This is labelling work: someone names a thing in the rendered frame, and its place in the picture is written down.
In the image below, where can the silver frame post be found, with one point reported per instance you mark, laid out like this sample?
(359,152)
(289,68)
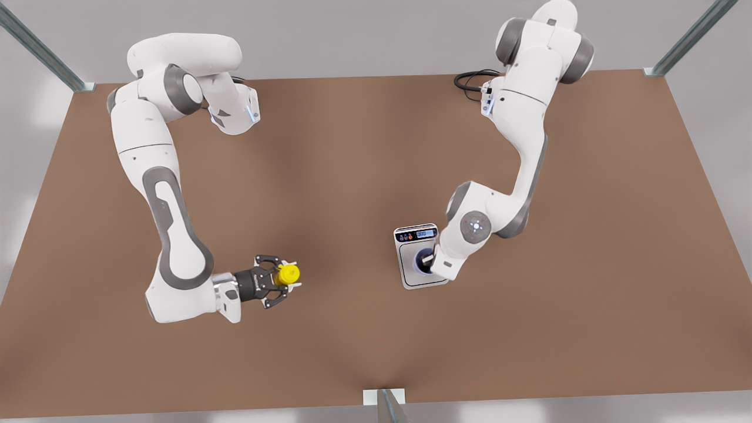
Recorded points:
(41,53)
(385,405)
(687,41)

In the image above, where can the white cup with blue inside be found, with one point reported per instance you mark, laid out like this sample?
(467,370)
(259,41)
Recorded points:
(420,268)

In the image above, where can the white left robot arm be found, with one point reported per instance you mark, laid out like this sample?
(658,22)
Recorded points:
(529,88)

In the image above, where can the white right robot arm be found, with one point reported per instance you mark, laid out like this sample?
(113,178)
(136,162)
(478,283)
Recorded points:
(144,135)

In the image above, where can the yellow sauce bottle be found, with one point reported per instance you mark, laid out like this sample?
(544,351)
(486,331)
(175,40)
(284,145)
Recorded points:
(288,274)

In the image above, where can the silver digital weighing scale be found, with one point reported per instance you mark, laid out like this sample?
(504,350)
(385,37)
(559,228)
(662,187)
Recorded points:
(411,235)

